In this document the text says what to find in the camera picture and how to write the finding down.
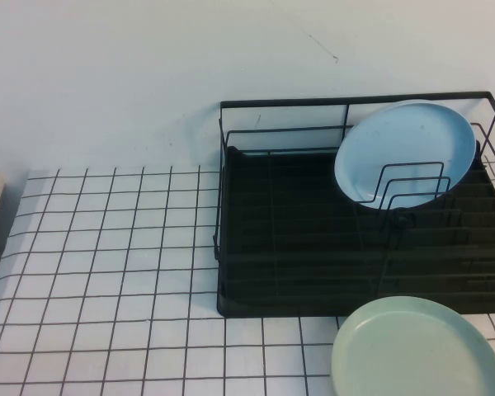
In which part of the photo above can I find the light blue plate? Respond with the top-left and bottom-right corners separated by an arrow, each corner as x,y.
333,101 -> 478,214

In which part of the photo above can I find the pale green plate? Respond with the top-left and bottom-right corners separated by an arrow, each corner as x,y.
329,295 -> 495,396

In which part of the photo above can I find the black plastic drain tray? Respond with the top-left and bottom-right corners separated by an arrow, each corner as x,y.
216,144 -> 495,318

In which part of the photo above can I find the white grid-pattern table mat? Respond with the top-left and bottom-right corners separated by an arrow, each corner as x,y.
0,142 -> 495,396

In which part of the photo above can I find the black wire dish rack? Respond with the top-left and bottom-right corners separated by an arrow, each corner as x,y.
211,90 -> 495,299

